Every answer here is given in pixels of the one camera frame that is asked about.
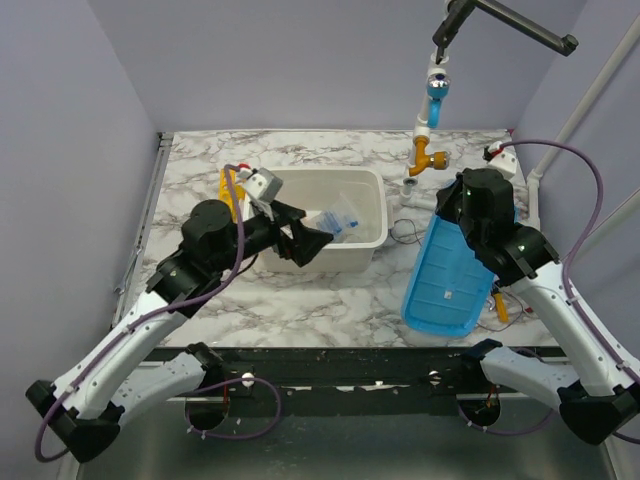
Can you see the faucet pipe assembly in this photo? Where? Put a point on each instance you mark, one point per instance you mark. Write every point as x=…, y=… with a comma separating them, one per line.
x=437, y=85

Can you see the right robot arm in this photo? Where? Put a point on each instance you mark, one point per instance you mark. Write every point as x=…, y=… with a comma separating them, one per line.
x=597, y=392

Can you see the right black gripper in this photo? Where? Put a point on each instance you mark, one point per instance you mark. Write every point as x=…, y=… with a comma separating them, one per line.
x=446, y=196

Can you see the bag of blue pipettes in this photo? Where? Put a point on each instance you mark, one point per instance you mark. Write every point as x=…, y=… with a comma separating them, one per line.
x=341, y=219

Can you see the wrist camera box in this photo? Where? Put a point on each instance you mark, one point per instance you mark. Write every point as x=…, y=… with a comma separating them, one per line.
x=497, y=158
x=261, y=185

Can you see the white plastic tub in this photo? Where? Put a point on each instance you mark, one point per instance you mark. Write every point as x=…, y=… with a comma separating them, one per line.
x=315, y=188

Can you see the white wall pipe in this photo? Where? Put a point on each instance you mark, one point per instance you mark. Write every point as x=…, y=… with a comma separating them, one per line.
x=587, y=101

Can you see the yellow test tube rack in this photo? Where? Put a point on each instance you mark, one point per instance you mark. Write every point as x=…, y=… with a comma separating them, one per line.
x=231, y=192

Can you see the black overhead camera arm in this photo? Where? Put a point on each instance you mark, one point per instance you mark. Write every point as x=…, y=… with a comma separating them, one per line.
x=458, y=11

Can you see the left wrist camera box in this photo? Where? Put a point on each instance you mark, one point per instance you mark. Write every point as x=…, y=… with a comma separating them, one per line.
x=261, y=185

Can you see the blue plastic tray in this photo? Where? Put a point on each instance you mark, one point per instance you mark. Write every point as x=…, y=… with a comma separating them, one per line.
x=448, y=287

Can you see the yellow probe with wires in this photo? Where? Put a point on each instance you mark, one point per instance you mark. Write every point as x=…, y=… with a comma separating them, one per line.
x=505, y=310

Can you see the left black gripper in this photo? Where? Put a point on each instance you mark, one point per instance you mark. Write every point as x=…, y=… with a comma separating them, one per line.
x=306, y=241

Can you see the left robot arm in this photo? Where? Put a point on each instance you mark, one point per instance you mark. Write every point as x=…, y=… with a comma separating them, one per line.
x=87, y=407

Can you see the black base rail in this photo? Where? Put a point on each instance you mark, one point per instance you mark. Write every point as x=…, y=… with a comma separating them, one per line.
x=331, y=382

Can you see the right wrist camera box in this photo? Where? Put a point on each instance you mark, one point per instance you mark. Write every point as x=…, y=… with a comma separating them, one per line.
x=497, y=158

